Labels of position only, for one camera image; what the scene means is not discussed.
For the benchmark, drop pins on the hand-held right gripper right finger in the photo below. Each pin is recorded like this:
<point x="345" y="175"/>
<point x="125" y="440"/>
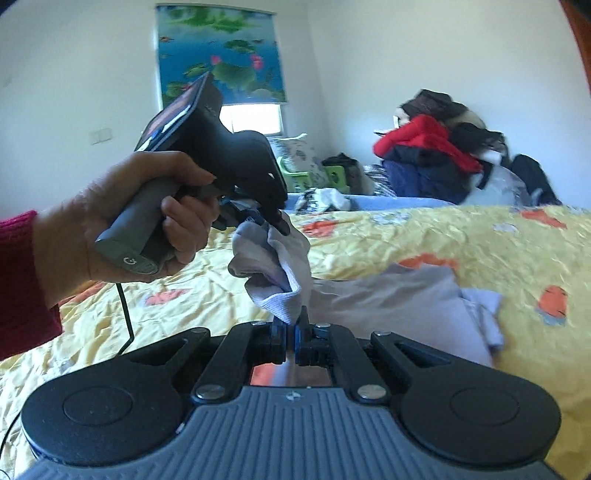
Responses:
<point x="303" y="344"/>

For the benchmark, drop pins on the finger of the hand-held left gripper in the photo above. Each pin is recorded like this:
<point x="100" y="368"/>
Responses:
<point x="228" y="214"/>
<point x="279" y="219"/>

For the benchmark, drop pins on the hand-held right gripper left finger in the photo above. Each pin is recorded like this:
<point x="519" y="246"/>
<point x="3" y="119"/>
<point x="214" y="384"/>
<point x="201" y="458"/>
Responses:
<point x="277" y="344"/>

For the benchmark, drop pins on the light lavender small garment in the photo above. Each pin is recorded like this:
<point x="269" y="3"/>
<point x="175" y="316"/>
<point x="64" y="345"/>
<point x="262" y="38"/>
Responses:
<point x="286" y="258"/>

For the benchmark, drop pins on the lavender lace-trimmed top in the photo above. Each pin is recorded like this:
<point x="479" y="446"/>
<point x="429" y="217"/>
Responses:
<point x="392" y="304"/>

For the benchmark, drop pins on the person's left hand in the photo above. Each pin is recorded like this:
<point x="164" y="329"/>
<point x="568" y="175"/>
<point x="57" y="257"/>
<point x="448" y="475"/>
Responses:
<point x="92" y="207"/>

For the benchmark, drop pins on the window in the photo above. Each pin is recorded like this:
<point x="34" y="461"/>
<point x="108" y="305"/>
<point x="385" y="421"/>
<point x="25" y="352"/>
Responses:
<point x="254" y="120"/>

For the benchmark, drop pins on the crumpled white plastic bag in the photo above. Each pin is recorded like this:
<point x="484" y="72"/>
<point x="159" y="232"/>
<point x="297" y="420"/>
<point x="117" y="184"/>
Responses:
<point x="323" y="198"/>

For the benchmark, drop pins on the floral print pillow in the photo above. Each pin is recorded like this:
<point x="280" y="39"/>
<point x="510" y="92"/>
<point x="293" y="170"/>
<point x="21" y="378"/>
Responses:
<point x="300" y="154"/>

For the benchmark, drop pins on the green plastic chair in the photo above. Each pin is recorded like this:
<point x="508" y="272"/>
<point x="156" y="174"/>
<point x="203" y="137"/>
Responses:
<point x="334" y="175"/>

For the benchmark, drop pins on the black bag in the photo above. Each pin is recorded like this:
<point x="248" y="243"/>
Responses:
<point x="341" y="160"/>

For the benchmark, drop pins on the lotus print roller blind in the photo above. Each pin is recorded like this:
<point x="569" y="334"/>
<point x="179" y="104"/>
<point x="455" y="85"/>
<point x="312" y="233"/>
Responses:
<point x="221" y="50"/>

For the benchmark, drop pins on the checkered cloth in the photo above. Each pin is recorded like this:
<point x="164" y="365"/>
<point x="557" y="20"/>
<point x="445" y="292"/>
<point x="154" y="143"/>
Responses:
<point x="379" y="182"/>

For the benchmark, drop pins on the blue blanket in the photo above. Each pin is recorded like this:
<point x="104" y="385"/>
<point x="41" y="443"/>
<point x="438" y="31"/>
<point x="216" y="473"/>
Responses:
<point x="397" y="202"/>

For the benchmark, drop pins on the yellow printed blanket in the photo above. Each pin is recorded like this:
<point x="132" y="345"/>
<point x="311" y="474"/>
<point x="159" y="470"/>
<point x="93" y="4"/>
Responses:
<point x="415" y="235"/>

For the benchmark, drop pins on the navy jacket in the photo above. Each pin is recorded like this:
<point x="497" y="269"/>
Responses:
<point x="425" y="180"/>

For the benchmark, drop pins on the red jacket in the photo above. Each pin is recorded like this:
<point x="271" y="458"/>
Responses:
<point x="415" y="136"/>

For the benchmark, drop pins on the dark brown garment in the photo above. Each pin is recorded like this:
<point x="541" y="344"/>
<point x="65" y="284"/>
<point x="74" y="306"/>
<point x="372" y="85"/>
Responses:
<point x="434" y="104"/>

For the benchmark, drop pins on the black garment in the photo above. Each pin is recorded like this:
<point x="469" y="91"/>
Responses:
<point x="480" y="138"/>

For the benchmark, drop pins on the black backpack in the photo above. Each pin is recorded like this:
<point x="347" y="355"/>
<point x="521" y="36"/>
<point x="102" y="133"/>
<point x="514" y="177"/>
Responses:
<point x="535" y="180"/>

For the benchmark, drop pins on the white wall switch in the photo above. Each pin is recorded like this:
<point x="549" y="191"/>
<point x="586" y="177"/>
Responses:
<point x="101" y="135"/>

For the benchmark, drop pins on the wooden door frame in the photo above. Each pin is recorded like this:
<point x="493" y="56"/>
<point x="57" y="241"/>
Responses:
<point x="579" y="32"/>

